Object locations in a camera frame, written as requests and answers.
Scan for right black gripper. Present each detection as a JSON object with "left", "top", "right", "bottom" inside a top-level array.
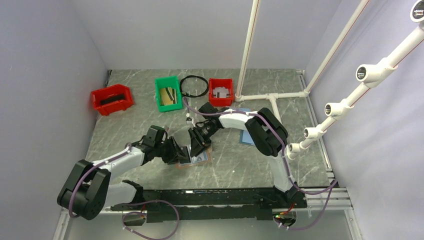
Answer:
[{"left": 188, "top": 122, "right": 219, "bottom": 158}]

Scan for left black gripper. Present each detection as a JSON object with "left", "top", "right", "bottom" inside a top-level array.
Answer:
[{"left": 154, "top": 136, "right": 187, "bottom": 165}]

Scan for black credit card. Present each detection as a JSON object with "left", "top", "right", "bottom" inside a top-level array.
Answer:
[{"left": 179, "top": 146, "right": 191, "bottom": 165}]

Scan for brown card holder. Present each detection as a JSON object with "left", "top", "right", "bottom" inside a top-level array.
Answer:
[{"left": 176, "top": 145, "right": 213, "bottom": 169}]

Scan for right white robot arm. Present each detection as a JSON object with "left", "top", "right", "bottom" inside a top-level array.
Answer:
[{"left": 188, "top": 102, "right": 299, "bottom": 208}]

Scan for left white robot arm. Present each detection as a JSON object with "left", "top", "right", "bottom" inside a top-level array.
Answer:
[{"left": 56, "top": 125, "right": 190, "bottom": 220}]

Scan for blue card holder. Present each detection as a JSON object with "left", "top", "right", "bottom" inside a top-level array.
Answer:
[{"left": 238, "top": 107, "right": 256, "bottom": 147}]

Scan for white cards in red bin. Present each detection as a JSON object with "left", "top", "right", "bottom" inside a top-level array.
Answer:
[{"left": 212, "top": 87, "right": 231, "bottom": 99}]

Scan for gold card in green bin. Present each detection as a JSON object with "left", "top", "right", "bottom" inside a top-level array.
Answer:
[{"left": 159, "top": 87, "right": 177, "bottom": 106}]

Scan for right red bin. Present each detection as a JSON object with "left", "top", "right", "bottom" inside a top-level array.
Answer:
[{"left": 208, "top": 78, "right": 234, "bottom": 107}]

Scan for red bin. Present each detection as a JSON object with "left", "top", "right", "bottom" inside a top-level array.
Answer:
[
  {"left": 208, "top": 78, "right": 234, "bottom": 107},
  {"left": 90, "top": 84, "right": 134, "bottom": 116}
]

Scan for green bin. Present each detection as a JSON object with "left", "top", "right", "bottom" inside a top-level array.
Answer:
[{"left": 154, "top": 75, "right": 183, "bottom": 113}]

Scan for black base bar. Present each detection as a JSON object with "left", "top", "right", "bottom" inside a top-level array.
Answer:
[{"left": 110, "top": 187, "right": 307, "bottom": 223}]

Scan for left red bin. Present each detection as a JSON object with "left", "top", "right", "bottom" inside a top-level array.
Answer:
[{"left": 90, "top": 84, "right": 134, "bottom": 116}]

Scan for black cable loop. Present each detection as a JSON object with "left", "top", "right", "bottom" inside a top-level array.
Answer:
[{"left": 179, "top": 75, "right": 210, "bottom": 99}]

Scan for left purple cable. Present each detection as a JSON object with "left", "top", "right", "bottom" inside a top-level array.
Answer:
[{"left": 67, "top": 142, "right": 181, "bottom": 240}]

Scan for purple cable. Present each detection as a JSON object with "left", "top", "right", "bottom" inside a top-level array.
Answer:
[
  {"left": 67, "top": 142, "right": 181, "bottom": 240},
  {"left": 182, "top": 97, "right": 339, "bottom": 232}
]

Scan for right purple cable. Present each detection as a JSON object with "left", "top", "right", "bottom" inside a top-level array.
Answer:
[{"left": 182, "top": 97, "right": 339, "bottom": 232}]

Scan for aluminium rail frame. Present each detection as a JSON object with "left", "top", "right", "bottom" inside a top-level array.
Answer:
[{"left": 53, "top": 188, "right": 363, "bottom": 240}]

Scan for white pvc pipe frame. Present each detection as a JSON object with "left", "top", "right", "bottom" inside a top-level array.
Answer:
[{"left": 253, "top": 0, "right": 424, "bottom": 167}]

